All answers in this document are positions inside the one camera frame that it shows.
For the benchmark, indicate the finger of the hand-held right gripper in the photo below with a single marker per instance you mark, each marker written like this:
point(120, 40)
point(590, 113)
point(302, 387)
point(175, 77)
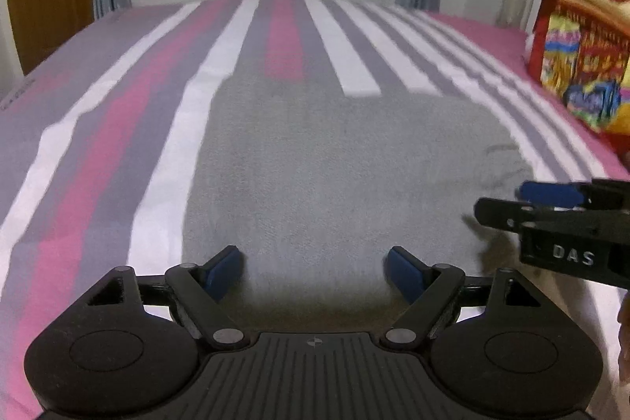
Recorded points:
point(546, 193)
point(497, 213)

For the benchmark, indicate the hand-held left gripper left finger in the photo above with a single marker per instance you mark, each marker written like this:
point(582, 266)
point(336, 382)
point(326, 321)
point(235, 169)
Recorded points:
point(224, 270)

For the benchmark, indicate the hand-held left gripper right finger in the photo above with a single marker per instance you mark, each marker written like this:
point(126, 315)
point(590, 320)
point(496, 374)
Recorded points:
point(404, 273)

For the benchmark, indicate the grey towel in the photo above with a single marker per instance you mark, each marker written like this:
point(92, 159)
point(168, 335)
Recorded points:
point(344, 184)

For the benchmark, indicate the colourful printed blanket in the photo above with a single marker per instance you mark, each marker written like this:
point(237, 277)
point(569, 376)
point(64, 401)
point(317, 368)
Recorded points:
point(585, 70)

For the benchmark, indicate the pink striped bed sheet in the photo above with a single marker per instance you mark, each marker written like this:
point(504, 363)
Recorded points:
point(123, 129)

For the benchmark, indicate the white wall socket plate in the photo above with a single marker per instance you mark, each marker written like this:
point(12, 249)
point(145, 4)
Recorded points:
point(513, 9)

